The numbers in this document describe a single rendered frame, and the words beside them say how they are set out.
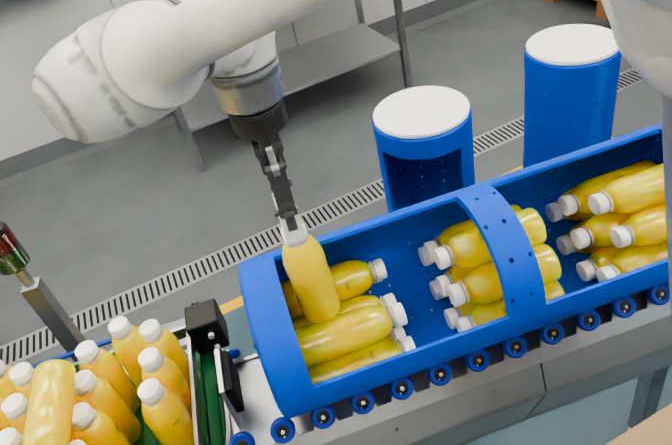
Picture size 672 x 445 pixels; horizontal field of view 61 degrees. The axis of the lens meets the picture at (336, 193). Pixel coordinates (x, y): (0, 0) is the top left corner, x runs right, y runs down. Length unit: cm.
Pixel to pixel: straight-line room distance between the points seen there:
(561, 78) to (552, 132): 20
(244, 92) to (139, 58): 20
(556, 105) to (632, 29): 170
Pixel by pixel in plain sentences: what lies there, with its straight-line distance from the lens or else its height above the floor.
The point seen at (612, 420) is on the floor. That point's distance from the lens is 221.
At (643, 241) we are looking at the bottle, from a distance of 116.
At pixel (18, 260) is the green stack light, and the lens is 136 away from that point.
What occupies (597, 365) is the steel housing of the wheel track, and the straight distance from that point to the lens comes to 126.
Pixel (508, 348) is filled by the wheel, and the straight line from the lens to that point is 113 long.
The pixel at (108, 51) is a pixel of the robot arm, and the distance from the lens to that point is 56.
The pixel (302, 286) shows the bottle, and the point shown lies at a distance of 93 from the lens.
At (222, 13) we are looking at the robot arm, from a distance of 48.
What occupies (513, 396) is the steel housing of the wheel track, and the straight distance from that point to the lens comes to 121.
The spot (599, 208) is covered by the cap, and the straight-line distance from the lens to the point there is 113.
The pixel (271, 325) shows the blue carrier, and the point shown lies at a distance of 91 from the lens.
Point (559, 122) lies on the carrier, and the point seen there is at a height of 83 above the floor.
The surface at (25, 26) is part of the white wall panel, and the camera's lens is 416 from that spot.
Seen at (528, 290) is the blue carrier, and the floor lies 114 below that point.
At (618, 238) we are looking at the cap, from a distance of 115.
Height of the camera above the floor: 188
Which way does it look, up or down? 37 degrees down
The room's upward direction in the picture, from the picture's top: 14 degrees counter-clockwise
